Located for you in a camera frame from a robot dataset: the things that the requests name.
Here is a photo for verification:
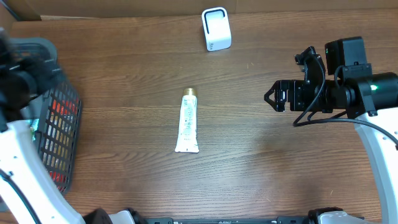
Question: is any white barcode scanner stand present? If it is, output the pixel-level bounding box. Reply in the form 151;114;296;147
201;7;232;52

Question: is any cardboard back panel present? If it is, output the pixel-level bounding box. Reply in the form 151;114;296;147
4;0;397;21

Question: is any orange spaghetti packet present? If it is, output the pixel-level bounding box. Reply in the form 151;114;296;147
39;99;78;194

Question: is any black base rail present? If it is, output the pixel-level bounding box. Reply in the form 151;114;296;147
145;216;314;224

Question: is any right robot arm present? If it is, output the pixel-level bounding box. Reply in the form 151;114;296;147
264;72;397;223

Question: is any grey plastic shopping basket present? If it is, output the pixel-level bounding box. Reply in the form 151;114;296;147
0;37;83;212

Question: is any teal snack packet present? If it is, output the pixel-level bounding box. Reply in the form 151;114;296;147
27;119;39;141

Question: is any white tube gold cap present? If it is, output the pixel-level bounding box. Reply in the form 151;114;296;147
175;88;199;153

